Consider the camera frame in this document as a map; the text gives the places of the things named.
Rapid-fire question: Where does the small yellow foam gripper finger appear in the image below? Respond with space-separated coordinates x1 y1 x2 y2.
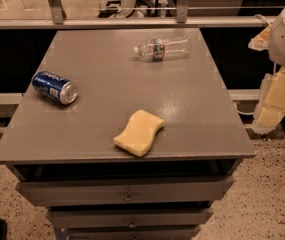
248 26 271 51

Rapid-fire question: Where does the yellow foam padded gripper finger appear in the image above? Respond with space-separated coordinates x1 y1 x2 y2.
252 67 285 134

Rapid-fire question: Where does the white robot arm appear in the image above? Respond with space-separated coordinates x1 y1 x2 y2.
248 8 285 134

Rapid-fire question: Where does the yellow curved sponge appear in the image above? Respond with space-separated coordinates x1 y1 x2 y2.
113 110 165 157

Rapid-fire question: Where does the clear plastic water bottle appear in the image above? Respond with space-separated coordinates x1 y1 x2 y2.
134 36 191 62

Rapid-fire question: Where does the grey drawer cabinet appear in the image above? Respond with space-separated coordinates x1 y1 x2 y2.
0 27 257 240

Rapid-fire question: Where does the bottom grey drawer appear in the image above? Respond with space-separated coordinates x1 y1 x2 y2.
65 226 200 240

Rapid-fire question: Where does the grey drawer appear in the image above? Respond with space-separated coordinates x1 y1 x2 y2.
65 226 200 240
47 208 213 228
16 176 234 207

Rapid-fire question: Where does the top grey drawer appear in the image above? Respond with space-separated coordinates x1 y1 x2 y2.
16 176 234 207

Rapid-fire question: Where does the middle grey drawer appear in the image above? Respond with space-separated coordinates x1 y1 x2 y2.
47 208 213 228

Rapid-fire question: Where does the grey metal railing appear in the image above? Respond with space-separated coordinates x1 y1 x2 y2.
0 0 275 29

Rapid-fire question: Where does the blue soda can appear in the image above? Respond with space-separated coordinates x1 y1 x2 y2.
31 71 78 105

